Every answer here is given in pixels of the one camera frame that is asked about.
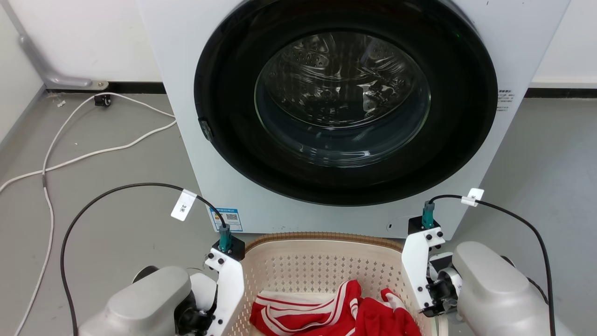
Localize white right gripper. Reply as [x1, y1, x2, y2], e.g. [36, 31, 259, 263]
[401, 227, 446, 322]

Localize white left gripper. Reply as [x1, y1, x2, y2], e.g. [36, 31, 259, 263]
[204, 248, 246, 336]

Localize beige perforated plastic laundry basket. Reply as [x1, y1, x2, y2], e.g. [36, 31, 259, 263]
[224, 232, 449, 336]

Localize red white-striped garment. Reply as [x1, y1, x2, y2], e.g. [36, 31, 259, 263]
[250, 279, 423, 336]

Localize blue energy label sticker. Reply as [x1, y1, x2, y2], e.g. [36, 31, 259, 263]
[208, 207, 243, 233]

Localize black round washer door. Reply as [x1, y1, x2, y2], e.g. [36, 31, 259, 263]
[194, 0, 499, 207]

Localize white text label sticker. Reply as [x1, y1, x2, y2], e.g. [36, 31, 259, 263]
[496, 88, 514, 112]

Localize white front-load washing machine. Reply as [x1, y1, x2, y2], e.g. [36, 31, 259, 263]
[135, 0, 572, 241]

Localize white paper cable tag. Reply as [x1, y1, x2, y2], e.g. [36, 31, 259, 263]
[171, 189, 198, 222]
[461, 188, 485, 207]

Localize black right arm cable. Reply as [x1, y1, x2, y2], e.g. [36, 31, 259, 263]
[428, 194, 556, 336]

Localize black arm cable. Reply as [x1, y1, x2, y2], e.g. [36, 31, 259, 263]
[60, 182, 228, 336]
[428, 194, 556, 336]

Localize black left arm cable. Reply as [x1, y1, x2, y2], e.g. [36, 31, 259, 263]
[60, 182, 228, 336]

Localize thick white floor cable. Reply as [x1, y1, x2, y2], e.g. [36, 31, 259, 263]
[0, 119, 178, 193]

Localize thin white floor cable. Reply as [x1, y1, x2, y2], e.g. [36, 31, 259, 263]
[14, 92, 177, 336]

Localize grey wall pipe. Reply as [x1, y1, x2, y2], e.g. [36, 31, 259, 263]
[0, 0, 109, 91]

